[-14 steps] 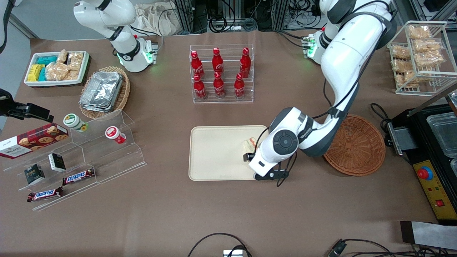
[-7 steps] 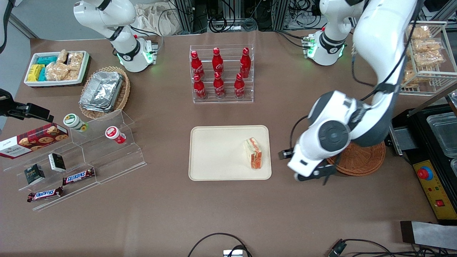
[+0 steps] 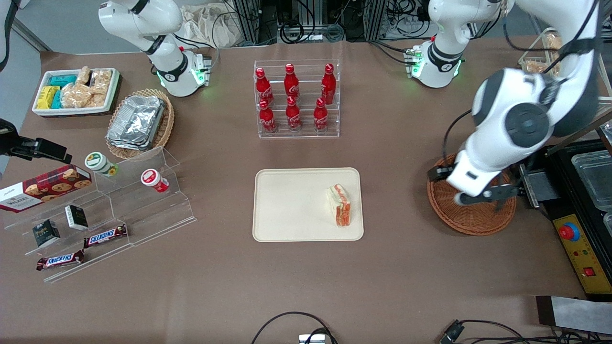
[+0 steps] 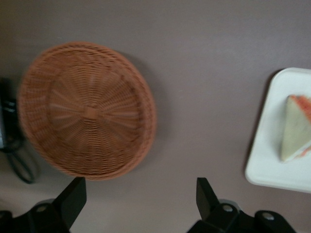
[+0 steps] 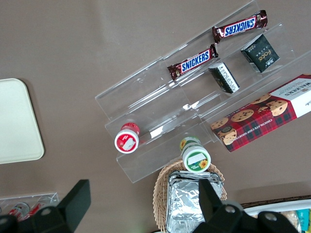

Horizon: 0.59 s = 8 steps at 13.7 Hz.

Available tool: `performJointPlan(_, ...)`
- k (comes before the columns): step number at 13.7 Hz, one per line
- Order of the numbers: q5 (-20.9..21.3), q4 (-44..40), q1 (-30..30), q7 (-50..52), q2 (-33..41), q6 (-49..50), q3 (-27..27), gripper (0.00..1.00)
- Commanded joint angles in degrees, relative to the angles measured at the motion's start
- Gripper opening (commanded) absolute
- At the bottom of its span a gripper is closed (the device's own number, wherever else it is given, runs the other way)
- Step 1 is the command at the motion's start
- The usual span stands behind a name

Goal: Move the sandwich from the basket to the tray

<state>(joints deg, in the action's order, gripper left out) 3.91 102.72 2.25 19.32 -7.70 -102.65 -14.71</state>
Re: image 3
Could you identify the clear acrylic step display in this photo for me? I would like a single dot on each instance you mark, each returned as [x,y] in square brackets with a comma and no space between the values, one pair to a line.
[143,215]

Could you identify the green white yogurt cup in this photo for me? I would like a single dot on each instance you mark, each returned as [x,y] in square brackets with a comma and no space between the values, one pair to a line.
[99,163]

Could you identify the white rectangular snack bin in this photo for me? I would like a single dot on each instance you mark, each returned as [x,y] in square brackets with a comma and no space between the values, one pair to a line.
[43,111]

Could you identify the aluminium foil container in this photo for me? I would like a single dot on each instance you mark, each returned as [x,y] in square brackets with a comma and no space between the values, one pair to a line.
[138,119]
[122,145]

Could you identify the clear container with crackers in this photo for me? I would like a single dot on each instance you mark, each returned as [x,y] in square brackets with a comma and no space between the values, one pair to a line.
[538,59]

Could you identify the round brown wicker basket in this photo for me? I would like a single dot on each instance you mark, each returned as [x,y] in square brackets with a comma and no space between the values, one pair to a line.
[473,220]

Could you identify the clear plastic food container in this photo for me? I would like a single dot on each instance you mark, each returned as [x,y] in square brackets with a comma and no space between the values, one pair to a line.
[595,179]
[608,225]

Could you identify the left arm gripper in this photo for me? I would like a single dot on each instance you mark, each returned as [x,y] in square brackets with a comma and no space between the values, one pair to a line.
[436,174]

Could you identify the red cola bottle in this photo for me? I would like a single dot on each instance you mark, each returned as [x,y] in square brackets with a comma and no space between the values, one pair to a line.
[267,118]
[264,88]
[291,83]
[328,86]
[293,116]
[320,117]

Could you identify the oval tan wicker basket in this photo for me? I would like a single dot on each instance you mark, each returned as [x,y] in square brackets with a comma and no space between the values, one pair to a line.
[167,119]

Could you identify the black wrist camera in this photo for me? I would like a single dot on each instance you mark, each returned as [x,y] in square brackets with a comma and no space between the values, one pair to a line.
[440,173]

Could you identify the grey sheet black edge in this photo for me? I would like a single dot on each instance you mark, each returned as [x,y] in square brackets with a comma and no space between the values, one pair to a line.
[578,314]

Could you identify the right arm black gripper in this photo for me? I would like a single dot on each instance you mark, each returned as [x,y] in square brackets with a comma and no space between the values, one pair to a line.
[26,145]

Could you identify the red white yogurt cup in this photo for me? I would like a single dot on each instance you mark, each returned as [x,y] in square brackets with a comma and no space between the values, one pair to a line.
[154,180]

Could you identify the red tartan cookie box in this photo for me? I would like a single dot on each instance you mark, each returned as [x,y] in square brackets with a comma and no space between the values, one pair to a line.
[45,188]

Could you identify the teal snack packet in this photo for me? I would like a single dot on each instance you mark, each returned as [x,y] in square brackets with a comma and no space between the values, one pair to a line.
[57,99]
[63,80]

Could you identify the aluminium profile frame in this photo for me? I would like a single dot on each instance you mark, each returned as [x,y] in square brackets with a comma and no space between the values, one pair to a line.
[246,21]
[375,19]

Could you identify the small black box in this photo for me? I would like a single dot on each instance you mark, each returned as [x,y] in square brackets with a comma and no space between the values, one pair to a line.
[76,217]
[46,233]

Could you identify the cream rectangular tray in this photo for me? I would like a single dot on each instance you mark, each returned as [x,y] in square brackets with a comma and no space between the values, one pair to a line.
[296,205]

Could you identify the red emergency stop button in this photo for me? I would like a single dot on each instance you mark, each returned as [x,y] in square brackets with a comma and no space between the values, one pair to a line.
[569,231]

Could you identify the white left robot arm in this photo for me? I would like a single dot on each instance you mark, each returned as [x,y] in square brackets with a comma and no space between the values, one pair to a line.
[526,124]

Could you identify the black sealing machine yellow panel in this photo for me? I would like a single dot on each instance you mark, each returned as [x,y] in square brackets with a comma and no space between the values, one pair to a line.
[581,253]

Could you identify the clear acrylic bottle rack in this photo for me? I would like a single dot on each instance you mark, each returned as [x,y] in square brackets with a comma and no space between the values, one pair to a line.
[296,134]

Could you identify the red rocker switch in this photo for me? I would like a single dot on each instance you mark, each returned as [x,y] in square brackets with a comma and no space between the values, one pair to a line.
[588,272]

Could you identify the beige cloth bag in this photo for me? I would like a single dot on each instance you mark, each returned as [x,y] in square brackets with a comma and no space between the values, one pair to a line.
[210,26]

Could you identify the brown Snickers bar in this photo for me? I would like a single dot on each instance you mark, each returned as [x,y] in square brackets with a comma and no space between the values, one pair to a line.
[105,236]
[60,260]

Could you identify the triangular sandwich orange green filling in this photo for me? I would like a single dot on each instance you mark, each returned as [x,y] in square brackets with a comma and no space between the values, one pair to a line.
[340,205]

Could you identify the clear cracker pack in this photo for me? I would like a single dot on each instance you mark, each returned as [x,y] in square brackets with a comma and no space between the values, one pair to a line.
[83,75]
[101,81]
[76,95]
[99,100]

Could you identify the yellow snack packet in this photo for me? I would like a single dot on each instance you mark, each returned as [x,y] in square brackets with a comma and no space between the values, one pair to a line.
[47,97]

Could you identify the small metal connector box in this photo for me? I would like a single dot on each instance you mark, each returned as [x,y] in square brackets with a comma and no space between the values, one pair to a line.
[311,339]

